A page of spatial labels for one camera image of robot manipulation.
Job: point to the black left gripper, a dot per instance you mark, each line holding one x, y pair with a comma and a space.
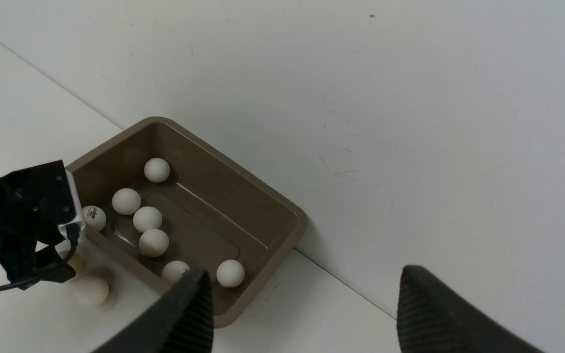
27, 261

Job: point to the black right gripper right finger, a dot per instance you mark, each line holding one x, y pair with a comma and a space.
432, 318

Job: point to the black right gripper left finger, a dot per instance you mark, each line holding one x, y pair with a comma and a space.
180, 321

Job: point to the white ping-pong ball with logo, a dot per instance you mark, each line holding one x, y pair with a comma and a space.
94, 217

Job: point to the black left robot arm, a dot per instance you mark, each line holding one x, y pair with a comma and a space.
40, 225

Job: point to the tan plastic storage bin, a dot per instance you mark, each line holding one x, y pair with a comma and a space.
213, 210

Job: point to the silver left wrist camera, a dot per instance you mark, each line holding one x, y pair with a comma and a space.
44, 203

